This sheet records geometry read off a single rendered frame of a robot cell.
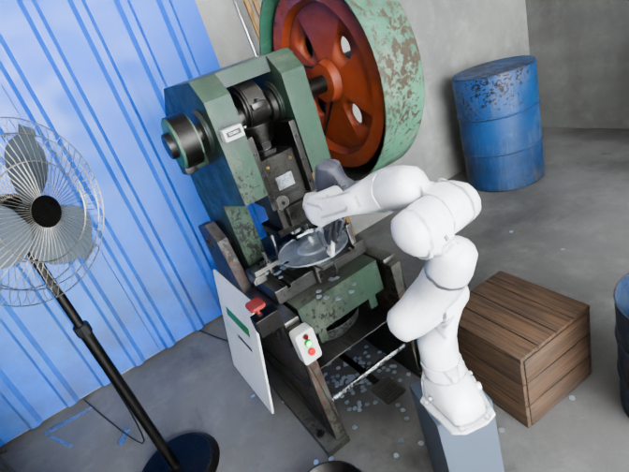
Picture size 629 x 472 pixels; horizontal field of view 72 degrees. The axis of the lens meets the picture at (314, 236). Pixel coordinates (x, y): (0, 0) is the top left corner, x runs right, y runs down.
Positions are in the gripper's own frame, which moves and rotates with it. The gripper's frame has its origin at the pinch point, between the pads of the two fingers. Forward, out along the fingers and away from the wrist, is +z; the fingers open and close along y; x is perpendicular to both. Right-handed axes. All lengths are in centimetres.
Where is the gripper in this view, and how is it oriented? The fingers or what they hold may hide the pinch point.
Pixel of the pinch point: (330, 248)
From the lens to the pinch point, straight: 158.3
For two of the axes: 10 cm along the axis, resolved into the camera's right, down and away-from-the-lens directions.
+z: 0.4, 6.9, 7.2
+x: -6.1, -5.5, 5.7
